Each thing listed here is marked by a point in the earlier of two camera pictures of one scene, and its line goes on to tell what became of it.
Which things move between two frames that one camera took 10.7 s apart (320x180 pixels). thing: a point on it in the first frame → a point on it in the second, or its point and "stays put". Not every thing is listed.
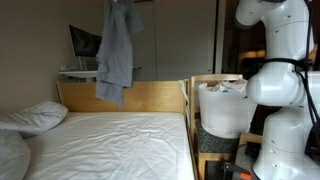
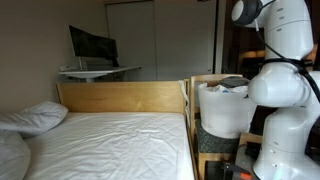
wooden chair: (211, 149) stays put
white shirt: (237, 87) stays put
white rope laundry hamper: (225, 113) stays put
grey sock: (115, 58) → (233, 81)
